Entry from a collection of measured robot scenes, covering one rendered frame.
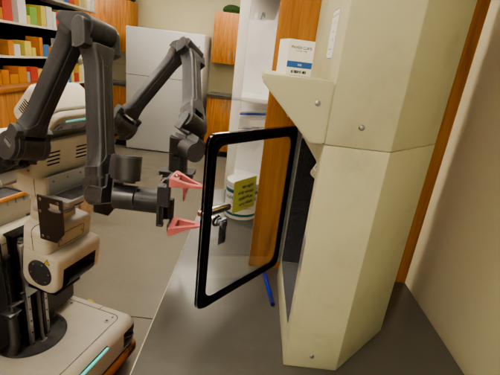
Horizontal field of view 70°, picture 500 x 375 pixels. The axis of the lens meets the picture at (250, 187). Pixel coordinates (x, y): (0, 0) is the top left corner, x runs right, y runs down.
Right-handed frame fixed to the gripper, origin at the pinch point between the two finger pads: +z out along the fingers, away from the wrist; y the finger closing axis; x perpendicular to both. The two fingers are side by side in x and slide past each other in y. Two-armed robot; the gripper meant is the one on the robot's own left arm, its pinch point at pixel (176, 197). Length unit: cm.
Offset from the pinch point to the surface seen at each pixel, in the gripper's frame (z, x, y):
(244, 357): 16, -45, 25
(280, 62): -43, -34, 25
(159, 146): 102, 441, -124
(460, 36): -51, -34, 56
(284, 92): -39, -46, 26
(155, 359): 16, -49, 7
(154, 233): 110, 176, -56
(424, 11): -53, -46, 44
